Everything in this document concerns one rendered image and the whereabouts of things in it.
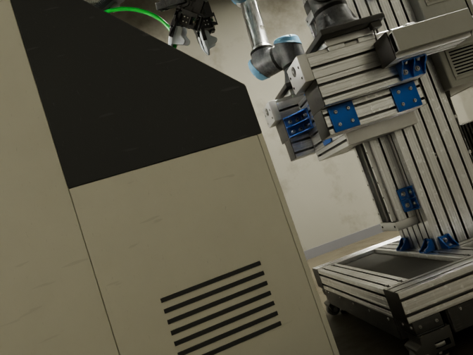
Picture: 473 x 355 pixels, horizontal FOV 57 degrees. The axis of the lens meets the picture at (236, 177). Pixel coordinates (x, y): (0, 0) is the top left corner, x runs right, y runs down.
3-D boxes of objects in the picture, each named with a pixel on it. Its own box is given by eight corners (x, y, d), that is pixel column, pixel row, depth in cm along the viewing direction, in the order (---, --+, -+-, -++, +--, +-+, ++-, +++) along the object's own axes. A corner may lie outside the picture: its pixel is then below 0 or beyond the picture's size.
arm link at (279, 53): (300, 56, 190) (289, 27, 191) (274, 70, 197) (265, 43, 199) (312, 59, 200) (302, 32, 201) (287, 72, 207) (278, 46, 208)
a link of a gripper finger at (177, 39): (179, 55, 150) (188, 29, 148) (163, 49, 151) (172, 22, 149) (181, 56, 153) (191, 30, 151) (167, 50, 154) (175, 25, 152)
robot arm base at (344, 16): (351, 39, 157) (342, 14, 158) (369, 19, 142) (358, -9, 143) (313, 51, 155) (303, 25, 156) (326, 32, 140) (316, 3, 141)
